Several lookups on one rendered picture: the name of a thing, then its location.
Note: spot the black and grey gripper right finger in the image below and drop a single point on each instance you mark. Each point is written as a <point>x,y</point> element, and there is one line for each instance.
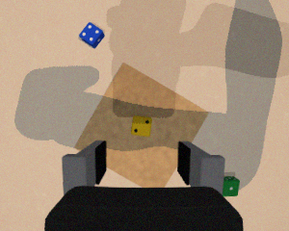
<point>197,168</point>

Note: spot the green die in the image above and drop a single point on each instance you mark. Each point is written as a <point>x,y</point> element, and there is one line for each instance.
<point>230,186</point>

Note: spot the blue die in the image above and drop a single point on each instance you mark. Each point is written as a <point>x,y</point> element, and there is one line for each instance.
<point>92,35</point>

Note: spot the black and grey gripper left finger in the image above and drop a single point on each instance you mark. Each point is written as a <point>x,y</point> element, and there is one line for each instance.
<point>86,168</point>

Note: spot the yellow die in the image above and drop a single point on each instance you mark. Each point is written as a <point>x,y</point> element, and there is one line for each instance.
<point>141,125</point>

